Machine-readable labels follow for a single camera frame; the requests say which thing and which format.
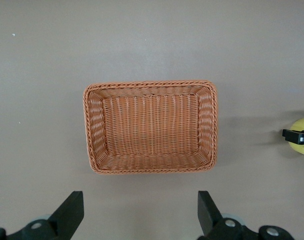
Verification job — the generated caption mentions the brown table cover sheet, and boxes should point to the brown table cover sheet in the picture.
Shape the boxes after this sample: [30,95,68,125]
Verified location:
[0,0,304,240]

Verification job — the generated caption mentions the brown wicker basket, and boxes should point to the brown wicker basket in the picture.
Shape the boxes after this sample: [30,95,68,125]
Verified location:
[82,79,219,175]

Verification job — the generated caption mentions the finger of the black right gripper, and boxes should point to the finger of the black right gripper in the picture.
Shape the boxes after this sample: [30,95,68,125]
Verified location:
[281,128,304,145]

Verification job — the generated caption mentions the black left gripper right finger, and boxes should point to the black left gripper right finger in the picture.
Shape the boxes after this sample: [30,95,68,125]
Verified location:
[196,190,296,240]

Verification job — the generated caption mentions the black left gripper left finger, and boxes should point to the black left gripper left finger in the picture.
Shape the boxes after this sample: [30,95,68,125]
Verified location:
[0,190,85,240]

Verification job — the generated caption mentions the yellowish clear tape roll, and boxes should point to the yellowish clear tape roll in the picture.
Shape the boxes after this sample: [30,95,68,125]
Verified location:
[288,118,304,159]

